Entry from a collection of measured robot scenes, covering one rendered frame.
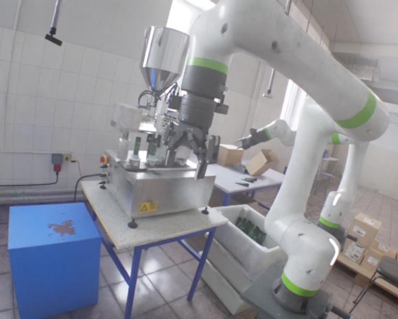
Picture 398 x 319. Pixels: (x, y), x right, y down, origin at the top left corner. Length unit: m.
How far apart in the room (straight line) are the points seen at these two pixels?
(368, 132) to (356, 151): 0.88
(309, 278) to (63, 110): 2.48
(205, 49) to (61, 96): 2.22
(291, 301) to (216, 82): 0.66
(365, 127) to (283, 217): 0.38
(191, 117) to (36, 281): 1.29
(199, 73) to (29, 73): 2.22
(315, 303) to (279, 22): 0.74
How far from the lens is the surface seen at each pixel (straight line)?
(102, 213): 1.30
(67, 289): 1.59
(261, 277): 0.86
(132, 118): 1.29
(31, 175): 2.76
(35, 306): 1.64
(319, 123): 0.72
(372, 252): 3.15
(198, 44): 0.47
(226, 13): 0.36
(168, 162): 0.54
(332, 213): 1.37
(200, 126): 0.47
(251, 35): 0.36
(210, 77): 0.45
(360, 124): 0.59
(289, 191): 0.75
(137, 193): 1.15
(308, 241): 0.69
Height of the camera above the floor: 1.43
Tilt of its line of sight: 12 degrees down
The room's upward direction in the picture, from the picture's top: 13 degrees clockwise
